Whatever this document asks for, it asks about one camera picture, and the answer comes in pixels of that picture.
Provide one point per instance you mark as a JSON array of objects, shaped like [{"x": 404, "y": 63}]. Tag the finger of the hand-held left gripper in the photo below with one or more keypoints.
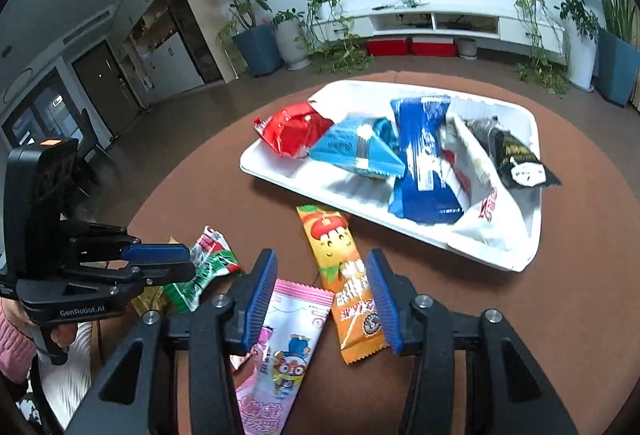
[
  {"x": 165, "y": 274},
  {"x": 157, "y": 254}
]

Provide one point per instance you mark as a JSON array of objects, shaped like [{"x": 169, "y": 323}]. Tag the pink cartoon packet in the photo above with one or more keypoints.
[{"x": 285, "y": 345}]

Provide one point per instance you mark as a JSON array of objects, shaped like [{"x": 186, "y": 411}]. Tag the potted plant tall white pot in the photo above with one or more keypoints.
[{"x": 582, "y": 60}]

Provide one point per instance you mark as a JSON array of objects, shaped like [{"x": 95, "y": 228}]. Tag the person's left hand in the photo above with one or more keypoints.
[{"x": 62, "y": 335}]

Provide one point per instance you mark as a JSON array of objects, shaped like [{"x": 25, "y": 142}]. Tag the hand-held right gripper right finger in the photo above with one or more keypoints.
[{"x": 382, "y": 305}]

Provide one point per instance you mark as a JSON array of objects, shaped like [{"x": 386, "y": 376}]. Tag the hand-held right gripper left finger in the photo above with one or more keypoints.
[{"x": 260, "y": 300}]

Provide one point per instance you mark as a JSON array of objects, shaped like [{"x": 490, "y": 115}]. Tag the black snack packet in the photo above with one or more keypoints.
[{"x": 515, "y": 155}]

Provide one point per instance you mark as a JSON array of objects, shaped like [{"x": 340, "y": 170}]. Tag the small white pot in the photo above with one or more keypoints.
[{"x": 467, "y": 49}]

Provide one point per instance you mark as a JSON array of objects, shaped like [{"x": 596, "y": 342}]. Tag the red storage box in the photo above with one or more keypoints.
[
  {"x": 387, "y": 46},
  {"x": 432, "y": 47}
]

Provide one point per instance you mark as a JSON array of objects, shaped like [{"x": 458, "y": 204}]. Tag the trailing plant on cabinet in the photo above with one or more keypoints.
[{"x": 537, "y": 45}]

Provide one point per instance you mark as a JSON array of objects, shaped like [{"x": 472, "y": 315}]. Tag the gold wafer packet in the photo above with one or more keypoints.
[{"x": 150, "y": 302}]

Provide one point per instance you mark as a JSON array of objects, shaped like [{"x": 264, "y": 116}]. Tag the dark blue snack packet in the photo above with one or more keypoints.
[{"x": 420, "y": 155}]

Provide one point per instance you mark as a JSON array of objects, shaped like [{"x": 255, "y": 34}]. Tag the large white snack bag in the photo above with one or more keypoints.
[{"x": 495, "y": 215}]

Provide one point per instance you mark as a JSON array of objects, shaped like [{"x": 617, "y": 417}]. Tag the potted plant white ribbed pot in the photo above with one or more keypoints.
[{"x": 292, "y": 42}]

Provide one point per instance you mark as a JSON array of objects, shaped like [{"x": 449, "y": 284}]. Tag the white plastic tray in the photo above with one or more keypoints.
[{"x": 345, "y": 185}]

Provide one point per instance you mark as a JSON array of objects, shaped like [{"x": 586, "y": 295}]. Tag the wooden display cabinet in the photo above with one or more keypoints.
[{"x": 165, "y": 55}]

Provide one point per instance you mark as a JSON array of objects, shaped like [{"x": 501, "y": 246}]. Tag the trailing vine plant on stand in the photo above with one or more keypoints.
[{"x": 340, "y": 52}]

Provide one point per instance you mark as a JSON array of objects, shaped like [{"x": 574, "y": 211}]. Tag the large leaf plant blue pot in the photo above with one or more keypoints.
[{"x": 617, "y": 65}]

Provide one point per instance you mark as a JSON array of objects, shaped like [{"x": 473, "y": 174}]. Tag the round brown table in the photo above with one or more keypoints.
[{"x": 200, "y": 175}]

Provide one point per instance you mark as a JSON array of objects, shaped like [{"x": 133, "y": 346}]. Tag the potted tree blue square pot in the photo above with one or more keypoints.
[{"x": 257, "y": 47}]

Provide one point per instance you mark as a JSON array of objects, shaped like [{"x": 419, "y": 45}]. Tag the orange cartoon packet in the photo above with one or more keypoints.
[{"x": 340, "y": 255}]

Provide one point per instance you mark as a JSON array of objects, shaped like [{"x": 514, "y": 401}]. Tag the puffy red snack packet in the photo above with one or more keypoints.
[{"x": 295, "y": 127}]

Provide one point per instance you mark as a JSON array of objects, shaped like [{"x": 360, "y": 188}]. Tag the white television cabinet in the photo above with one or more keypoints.
[{"x": 480, "y": 22}]

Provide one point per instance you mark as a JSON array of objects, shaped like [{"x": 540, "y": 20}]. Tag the dark entrance door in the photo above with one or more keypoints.
[{"x": 105, "y": 85}]

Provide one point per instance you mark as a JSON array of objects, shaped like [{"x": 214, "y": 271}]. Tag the light blue snack packet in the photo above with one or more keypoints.
[{"x": 355, "y": 145}]

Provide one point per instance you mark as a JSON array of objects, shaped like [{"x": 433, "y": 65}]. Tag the green and red packet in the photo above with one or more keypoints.
[{"x": 210, "y": 260}]

